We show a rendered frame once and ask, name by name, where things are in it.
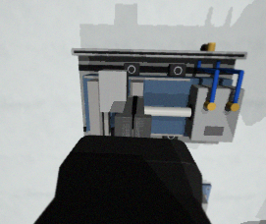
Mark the grey flat bar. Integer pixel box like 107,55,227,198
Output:
104,112,111,136

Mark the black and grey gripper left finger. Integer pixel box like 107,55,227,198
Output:
114,95,135,137

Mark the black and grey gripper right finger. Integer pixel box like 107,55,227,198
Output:
133,96,152,138

